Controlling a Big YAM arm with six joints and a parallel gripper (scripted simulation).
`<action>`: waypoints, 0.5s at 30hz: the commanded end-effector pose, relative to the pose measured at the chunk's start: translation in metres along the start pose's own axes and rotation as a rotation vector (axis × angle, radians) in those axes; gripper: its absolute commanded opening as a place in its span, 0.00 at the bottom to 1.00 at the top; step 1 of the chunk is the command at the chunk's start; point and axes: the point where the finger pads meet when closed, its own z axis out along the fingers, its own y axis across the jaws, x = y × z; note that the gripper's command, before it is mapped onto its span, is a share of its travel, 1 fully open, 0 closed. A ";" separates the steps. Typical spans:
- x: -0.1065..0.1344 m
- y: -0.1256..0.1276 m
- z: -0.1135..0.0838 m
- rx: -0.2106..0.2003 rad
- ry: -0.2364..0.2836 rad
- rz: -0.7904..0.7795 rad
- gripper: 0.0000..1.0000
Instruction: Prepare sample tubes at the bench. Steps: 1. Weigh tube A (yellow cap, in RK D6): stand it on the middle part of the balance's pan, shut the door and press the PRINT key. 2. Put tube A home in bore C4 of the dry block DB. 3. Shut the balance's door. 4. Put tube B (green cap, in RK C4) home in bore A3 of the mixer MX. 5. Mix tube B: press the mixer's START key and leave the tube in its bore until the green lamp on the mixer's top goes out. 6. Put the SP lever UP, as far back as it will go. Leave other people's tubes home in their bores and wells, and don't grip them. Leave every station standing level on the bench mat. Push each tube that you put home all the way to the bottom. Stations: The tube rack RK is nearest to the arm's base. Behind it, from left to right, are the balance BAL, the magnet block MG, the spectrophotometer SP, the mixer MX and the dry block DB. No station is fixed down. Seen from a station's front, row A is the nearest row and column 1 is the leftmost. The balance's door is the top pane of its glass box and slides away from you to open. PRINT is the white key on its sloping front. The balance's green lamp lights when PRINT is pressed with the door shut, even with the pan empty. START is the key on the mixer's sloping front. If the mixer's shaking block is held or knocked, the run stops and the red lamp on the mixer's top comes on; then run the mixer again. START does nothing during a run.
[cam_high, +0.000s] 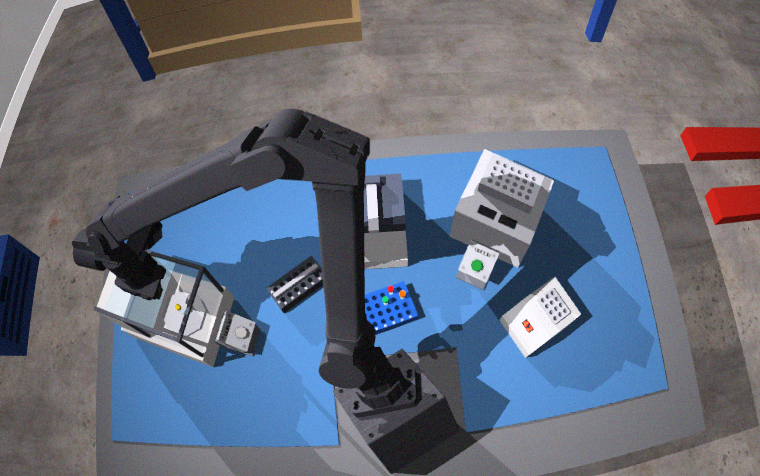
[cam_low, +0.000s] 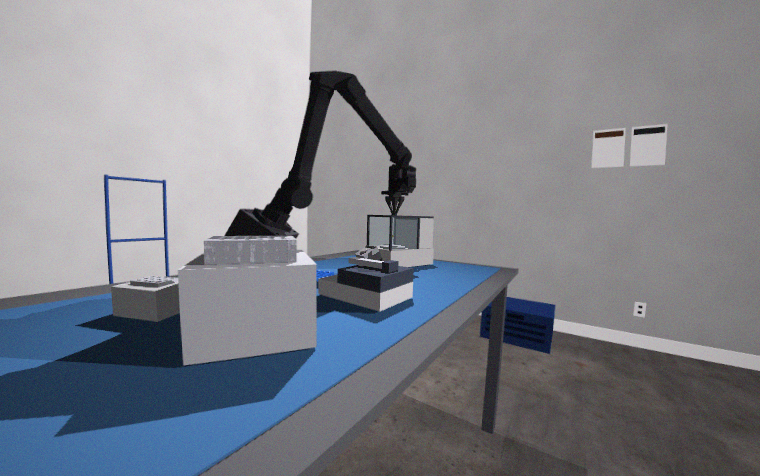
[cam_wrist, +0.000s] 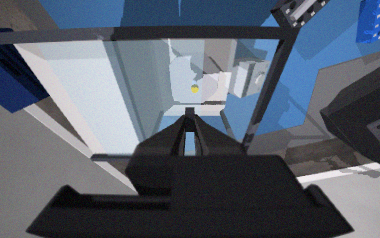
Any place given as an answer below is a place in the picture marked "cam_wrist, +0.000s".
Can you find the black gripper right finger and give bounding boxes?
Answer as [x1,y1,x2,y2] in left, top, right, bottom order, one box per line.
[194,114,248,156]

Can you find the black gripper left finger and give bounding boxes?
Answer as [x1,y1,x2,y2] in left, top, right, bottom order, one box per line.
[131,114,186,157]

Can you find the blue bench mat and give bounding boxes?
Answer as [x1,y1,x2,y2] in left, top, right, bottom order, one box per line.
[39,0,380,136]

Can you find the blue tube rack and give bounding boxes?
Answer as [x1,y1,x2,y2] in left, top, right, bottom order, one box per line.
[356,0,380,43]

